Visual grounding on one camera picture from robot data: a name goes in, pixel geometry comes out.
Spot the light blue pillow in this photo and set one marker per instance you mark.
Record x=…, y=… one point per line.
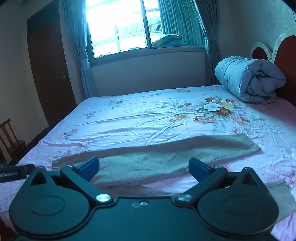
x=247, y=78

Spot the patterned cloth bundle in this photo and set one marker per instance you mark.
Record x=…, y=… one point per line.
x=167, y=39

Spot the dark brown wooden wardrobe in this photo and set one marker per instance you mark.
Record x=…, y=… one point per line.
x=49, y=67

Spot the red wooden headboard white trim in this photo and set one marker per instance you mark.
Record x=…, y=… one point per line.
x=285, y=55

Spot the bed with floral pink sheet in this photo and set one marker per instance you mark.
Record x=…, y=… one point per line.
x=138, y=120

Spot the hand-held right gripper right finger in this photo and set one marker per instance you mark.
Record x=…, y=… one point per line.
x=198, y=168

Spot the grey-green fleece pants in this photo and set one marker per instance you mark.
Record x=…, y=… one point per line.
x=150, y=160

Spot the brown wooden chair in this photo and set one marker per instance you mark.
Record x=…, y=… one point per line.
x=12, y=143

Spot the sliding glass window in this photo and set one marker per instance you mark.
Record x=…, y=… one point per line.
x=120, y=25

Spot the teal curtain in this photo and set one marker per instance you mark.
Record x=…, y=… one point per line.
x=77, y=41
x=208, y=34

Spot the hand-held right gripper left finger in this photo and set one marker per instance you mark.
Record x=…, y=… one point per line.
x=89, y=168

